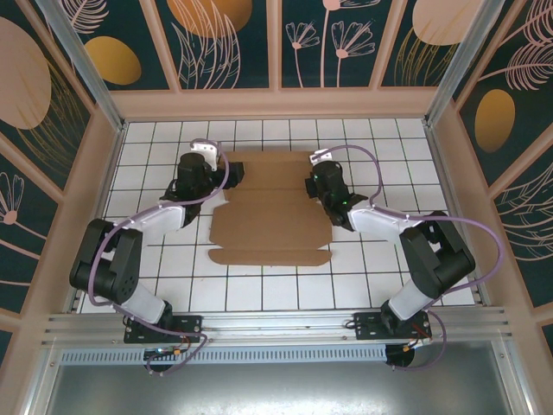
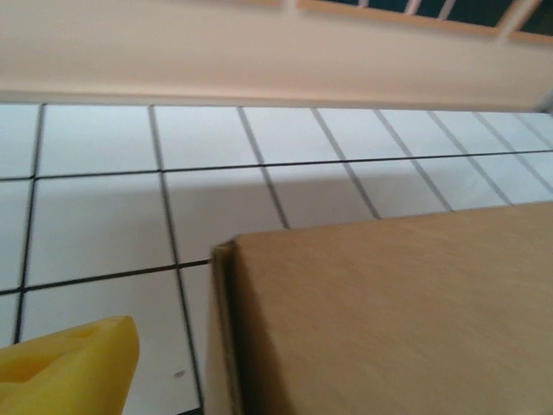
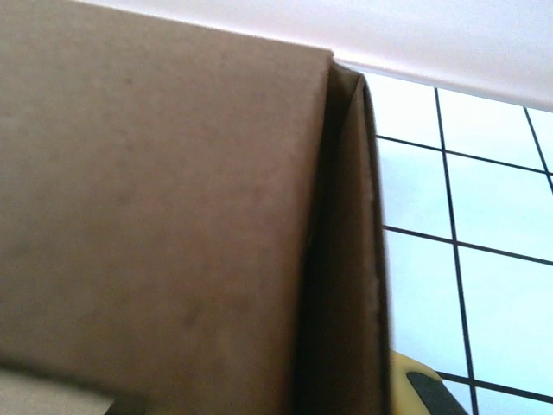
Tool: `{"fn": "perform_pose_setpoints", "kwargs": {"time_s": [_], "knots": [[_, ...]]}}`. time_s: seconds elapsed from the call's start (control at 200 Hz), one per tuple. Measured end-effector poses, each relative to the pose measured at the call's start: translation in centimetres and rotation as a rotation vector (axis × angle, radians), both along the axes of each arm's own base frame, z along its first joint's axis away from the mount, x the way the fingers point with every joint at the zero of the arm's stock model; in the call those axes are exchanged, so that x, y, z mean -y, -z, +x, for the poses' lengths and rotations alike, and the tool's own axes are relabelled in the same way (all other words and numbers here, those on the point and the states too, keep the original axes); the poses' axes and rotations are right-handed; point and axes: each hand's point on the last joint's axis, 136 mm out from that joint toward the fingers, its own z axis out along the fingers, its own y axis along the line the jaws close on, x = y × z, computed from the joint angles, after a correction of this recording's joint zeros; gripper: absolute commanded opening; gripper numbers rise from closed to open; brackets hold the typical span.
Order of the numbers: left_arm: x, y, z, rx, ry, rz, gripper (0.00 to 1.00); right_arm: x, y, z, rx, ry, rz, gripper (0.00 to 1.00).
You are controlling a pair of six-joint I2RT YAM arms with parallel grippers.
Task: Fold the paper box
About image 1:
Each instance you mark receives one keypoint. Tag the brown cardboard box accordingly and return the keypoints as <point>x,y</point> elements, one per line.
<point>268,225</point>

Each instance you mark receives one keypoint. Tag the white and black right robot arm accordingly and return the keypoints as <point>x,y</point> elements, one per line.
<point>376,222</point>

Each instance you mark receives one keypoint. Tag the aluminium extrusion mounting rail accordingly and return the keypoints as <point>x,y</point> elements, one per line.
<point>276,322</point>

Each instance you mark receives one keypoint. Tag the aluminium table side rail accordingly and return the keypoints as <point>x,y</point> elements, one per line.
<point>111,168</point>
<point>443,173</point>

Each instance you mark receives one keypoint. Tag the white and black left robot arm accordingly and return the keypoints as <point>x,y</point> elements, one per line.
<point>160,218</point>

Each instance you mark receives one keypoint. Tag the yellow power connector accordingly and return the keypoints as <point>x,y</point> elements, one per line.
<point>417,344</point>

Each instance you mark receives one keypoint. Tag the aluminium frame post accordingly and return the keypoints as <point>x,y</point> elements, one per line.
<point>86,69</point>
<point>462,65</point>

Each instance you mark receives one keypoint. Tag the small green circuit board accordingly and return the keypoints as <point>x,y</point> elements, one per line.
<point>164,352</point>

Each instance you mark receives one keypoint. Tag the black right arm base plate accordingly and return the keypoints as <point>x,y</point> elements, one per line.
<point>367,328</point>

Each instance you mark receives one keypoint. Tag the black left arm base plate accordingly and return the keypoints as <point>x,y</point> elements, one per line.
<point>190,324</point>

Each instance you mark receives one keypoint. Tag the grey metal sheet panel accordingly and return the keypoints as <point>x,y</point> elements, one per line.
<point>276,389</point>

